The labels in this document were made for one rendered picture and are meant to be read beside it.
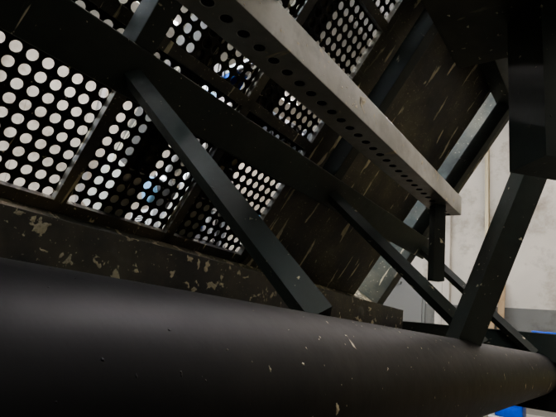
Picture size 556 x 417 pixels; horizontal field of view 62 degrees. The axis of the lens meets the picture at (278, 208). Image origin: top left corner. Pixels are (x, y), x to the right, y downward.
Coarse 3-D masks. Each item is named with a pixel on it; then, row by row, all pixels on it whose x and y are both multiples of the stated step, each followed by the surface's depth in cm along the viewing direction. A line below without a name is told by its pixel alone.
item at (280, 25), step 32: (192, 0) 41; (224, 0) 41; (256, 0) 43; (224, 32) 45; (256, 32) 45; (288, 32) 47; (256, 64) 50; (288, 64) 50; (320, 64) 52; (320, 96) 56; (352, 96) 59; (352, 128) 63; (384, 128) 66; (384, 160) 73; (416, 160) 77; (416, 192) 87; (448, 192) 91
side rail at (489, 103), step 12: (492, 96) 187; (480, 108) 189; (492, 108) 186; (480, 120) 187; (468, 132) 189; (456, 144) 191; (468, 144) 188; (456, 156) 189; (480, 156) 186; (444, 168) 191; (420, 204) 192; (408, 216) 194; (408, 252) 190; (384, 264) 195; (372, 276) 196; (384, 276) 193; (396, 276) 191; (360, 288) 198; (372, 288) 195; (384, 288) 192; (372, 300) 193; (384, 300) 195
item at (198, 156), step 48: (528, 48) 32; (144, 96) 68; (528, 96) 32; (192, 144) 60; (528, 144) 31; (336, 192) 123; (528, 192) 81; (240, 240) 51; (384, 240) 112; (432, 240) 91; (288, 288) 44; (432, 288) 102; (480, 288) 80; (480, 336) 80
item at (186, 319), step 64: (0, 256) 63; (64, 256) 70; (128, 256) 79; (192, 256) 91; (0, 320) 16; (64, 320) 18; (128, 320) 21; (192, 320) 24; (256, 320) 30; (320, 320) 38; (384, 320) 165; (0, 384) 15; (64, 384) 17; (128, 384) 19; (192, 384) 22; (256, 384) 26; (320, 384) 31; (384, 384) 39; (448, 384) 53; (512, 384) 84
